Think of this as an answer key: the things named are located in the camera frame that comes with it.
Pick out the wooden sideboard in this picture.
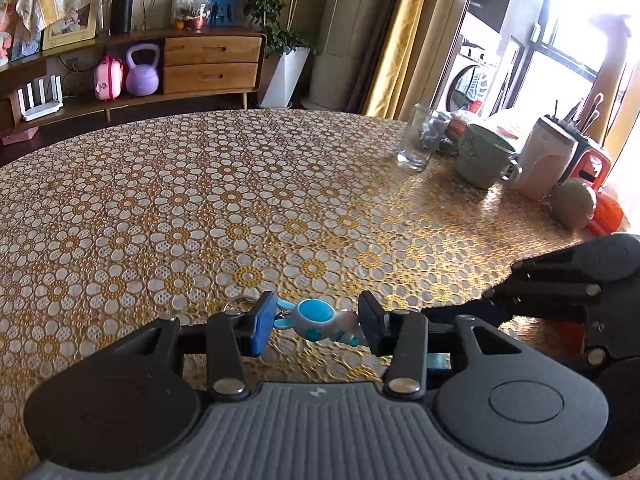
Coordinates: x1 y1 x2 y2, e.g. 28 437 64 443
0 27 268 131

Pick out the white router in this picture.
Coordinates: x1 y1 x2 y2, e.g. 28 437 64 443
17 74 65 122

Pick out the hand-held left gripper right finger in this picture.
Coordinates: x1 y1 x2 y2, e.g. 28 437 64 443
358 291 531 401

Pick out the flat pink box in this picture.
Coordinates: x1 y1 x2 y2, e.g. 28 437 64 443
0 127 39 147

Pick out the beige tower air conditioner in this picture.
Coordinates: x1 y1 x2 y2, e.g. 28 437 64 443
307 0 416 111

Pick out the cream lidded mug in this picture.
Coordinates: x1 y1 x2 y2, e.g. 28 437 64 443
510 116 581 201

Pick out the clear drinking glass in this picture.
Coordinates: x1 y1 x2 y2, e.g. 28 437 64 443
397 104 451 171

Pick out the photo frame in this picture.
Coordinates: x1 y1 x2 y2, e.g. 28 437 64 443
42 2 98 51

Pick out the beige round container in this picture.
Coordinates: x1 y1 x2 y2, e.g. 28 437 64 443
550 178 598 228

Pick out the pink toy suitcase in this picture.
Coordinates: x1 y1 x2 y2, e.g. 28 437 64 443
93 55 124 101

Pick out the yellow curtain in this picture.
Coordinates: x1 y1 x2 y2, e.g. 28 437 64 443
362 0 433 118

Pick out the blue white rabbit keychain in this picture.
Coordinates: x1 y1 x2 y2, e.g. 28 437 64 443
225 292 362 347

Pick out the clear knotted plastic bag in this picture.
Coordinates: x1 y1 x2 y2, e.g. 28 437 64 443
172 0 211 31

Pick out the purple kettlebell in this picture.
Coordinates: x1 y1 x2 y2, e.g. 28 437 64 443
125 43 163 97

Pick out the tall green plant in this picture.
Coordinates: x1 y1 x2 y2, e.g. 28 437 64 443
235 0 321 56

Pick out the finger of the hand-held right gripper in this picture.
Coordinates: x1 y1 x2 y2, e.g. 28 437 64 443
422 300 511 332
484 272 601 318

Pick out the blue bottle pack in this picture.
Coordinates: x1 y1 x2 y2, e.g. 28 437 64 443
207 0 240 26

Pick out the washing machine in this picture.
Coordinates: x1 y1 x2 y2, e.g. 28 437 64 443
432 50 501 113

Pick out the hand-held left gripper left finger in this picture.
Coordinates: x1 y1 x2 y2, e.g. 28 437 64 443
122 291 277 401

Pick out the orange white tissue packet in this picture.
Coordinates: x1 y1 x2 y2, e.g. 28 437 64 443
587 192 626 236

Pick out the green mug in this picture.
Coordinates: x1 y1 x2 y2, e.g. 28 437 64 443
455 124 523 190

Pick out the black speaker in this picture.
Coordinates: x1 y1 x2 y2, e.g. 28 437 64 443
110 0 135 36

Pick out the green orange tissue box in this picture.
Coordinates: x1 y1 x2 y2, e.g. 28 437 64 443
545 110 615 193

